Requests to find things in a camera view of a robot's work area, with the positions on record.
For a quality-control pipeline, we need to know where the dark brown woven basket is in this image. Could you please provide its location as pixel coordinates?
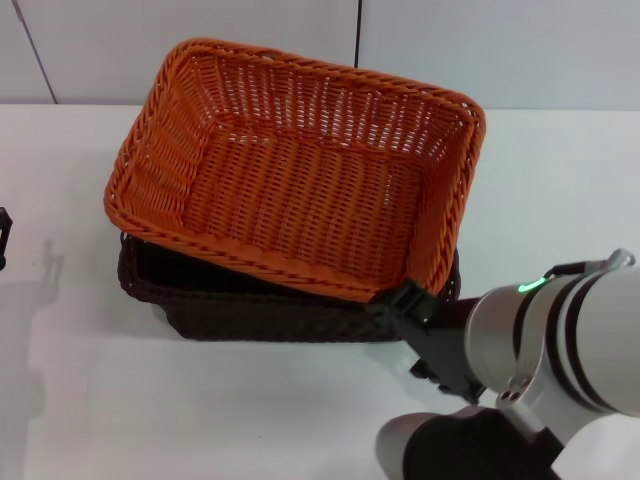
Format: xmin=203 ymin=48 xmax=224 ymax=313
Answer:
xmin=115 ymin=230 xmax=460 ymax=344

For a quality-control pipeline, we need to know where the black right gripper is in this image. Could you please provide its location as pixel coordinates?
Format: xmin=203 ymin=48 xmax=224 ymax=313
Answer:
xmin=366 ymin=279 xmax=486 ymax=406

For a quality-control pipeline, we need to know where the black cable with silver connector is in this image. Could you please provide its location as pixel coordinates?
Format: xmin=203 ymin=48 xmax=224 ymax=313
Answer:
xmin=541 ymin=248 xmax=635 ymax=282

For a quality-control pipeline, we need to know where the orange woven basket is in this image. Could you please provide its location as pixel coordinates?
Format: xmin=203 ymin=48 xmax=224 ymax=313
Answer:
xmin=103 ymin=37 xmax=487 ymax=304

